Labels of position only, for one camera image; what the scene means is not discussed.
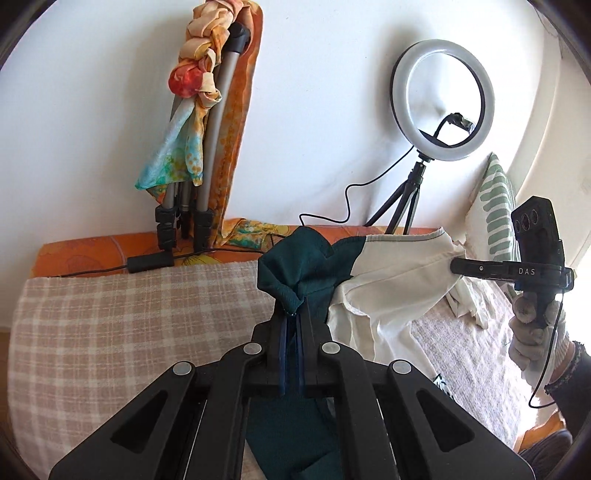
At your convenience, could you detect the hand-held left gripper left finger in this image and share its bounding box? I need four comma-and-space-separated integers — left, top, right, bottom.
48, 309, 289, 480

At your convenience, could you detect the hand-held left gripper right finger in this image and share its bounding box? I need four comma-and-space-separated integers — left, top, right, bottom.
294, 309, 536, 480

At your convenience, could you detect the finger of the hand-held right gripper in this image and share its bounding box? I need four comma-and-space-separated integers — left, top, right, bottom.
450, 257, 505, 280

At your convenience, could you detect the green white floral t-shirt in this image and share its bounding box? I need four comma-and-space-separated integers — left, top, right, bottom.
245, 226, 467, 480

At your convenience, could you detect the person's right forearm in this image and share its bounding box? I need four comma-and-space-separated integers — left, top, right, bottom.
545, 339, 591, 430

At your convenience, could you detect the person's right hand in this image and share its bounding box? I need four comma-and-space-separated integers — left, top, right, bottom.
509, 293, 571, 386

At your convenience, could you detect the white garment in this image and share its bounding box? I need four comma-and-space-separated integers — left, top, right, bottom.
445, 240, 497, 330

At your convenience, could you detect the green striped pillow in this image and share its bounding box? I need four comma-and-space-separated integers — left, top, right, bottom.
464, 152, 520, 278

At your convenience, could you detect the pink checked blanket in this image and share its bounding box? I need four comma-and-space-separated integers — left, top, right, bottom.
7, 258, 525, 480

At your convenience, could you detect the person's striped skirt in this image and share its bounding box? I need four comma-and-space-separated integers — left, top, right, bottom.
517, 429, 573, 467

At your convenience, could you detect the silver folded tripod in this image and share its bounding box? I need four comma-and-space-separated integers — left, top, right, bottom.
154, 23, 252, 266

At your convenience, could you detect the orange patterned cloth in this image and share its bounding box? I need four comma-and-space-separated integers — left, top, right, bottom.
208, 4, 284, 254

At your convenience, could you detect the colourful knotted scarf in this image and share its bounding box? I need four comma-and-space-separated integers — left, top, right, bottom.
134, 0, 259, 201

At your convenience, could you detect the black ring light tripod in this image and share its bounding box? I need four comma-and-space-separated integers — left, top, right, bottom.
365, 159, 428, 236

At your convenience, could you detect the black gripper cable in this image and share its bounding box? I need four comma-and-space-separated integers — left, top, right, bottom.
529, 291, 566, 411

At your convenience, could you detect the white ring light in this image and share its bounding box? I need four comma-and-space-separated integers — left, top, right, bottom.
390, 39, 496, 162

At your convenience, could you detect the black ring light cable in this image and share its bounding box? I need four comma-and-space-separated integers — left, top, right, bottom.
58, 113, 462, 278

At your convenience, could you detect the black inline cable controller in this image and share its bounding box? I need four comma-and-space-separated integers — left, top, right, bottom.
128, 253, 175, 274

